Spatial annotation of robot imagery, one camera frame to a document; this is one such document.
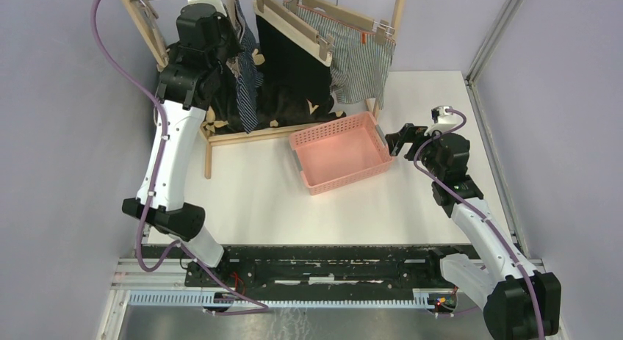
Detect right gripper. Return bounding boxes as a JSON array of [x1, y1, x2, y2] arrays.
[[384, 123, 447, 180]]

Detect wooden clip hanger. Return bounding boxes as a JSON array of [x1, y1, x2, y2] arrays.
[[286, 0, 396, 45], [253, 0, 334, 67], [134, 0, 169, 72]]

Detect black underwear cream waistband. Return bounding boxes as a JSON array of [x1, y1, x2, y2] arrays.
[[256, 15, 334, 112]]

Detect navy striped underwear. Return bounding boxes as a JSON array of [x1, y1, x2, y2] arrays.
[[227, 0, 263, 133]]

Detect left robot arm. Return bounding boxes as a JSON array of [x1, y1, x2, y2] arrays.
[[122, 3, 241, 286]]

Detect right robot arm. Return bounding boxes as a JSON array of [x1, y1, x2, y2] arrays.
[[384, 123, 561, 339]]

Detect empty wooden clip hanger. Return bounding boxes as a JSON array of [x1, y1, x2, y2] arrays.
[[134, 0, 169, 72]]

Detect grey striped boxer shorts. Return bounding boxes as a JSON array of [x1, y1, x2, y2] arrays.
[[296, 4, 396, 109]]

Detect pink plastic basket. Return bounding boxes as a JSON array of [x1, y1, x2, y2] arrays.
[[289, 112, 395, 195]]

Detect black floral pillow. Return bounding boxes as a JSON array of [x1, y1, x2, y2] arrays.
[[202, 50, 346, 134]]

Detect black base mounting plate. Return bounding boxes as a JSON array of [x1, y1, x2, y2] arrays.
[[213, 245, 480, 301]]

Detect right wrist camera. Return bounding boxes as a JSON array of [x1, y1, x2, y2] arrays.
[[428, 106, 461, 134]]

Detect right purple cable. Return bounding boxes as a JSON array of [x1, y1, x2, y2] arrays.
[[412, 109, 546, 340]]

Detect white slotted cable duct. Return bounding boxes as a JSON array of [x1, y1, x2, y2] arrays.
[[127, 288, 458, 310]]

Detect wooden clothes rack frame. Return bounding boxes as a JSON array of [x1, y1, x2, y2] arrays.
[[121, 0, 406, 179]]

